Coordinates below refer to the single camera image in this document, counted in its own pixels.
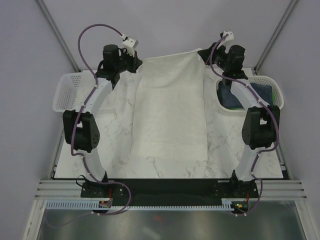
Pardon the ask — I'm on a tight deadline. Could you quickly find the aluminium extrusion rail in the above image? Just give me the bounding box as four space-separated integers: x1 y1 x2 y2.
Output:
36 179 307 200

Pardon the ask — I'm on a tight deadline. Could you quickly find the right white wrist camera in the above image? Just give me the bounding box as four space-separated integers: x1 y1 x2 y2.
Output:
220 31 234 46

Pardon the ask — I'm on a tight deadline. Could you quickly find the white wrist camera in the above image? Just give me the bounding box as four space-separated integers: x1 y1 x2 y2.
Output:
121 34 139 56
220 31 234 46

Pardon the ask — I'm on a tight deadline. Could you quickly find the white plastic basket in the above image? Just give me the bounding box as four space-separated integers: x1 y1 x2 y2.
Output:
215 75 284 117
51 72 116 116

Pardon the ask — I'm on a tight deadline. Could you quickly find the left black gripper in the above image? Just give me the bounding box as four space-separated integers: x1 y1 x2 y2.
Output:
114 49 142 74

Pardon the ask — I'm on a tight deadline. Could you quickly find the left white plastic basket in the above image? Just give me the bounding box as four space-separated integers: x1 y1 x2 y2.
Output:
51 72 116 116

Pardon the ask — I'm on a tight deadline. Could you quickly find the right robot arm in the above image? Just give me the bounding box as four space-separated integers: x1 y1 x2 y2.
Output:
197 41 281 197

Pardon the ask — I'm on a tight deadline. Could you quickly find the right aluminium frame post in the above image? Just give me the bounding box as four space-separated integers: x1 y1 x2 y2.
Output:
252 0 301 75

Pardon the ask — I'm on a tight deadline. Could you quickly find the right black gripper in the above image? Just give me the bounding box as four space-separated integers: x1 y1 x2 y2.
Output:
198 41 230 72

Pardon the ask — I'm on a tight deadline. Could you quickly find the white towel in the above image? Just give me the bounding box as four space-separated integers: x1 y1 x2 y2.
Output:
131 50 208 161

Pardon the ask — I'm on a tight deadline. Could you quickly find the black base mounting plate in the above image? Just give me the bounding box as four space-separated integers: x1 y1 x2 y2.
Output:
80 178 259 206

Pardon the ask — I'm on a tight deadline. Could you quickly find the right white plastic basket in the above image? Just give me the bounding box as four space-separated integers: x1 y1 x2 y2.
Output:
215 75 284 117

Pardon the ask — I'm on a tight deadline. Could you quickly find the dark blue towel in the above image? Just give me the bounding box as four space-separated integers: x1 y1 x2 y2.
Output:
217 81 274 110

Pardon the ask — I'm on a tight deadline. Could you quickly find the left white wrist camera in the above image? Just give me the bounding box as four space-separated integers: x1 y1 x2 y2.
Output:
121 34 139 56

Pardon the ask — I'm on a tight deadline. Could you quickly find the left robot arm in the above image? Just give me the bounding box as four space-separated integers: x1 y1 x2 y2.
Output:
62 43 143 197

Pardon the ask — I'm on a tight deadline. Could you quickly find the white slotted cable duct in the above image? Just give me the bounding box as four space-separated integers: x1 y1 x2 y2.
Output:
44 198 250 211

